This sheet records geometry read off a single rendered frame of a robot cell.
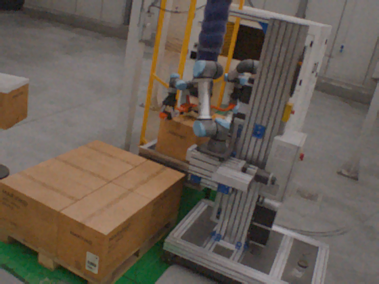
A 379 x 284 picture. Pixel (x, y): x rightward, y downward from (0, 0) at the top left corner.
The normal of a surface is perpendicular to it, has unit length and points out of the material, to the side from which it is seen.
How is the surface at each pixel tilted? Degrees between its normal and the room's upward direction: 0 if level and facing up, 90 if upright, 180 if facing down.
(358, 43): 90
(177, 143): 90
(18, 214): 90
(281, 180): 90
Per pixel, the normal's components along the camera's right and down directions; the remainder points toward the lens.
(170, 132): -0.48, 0.25
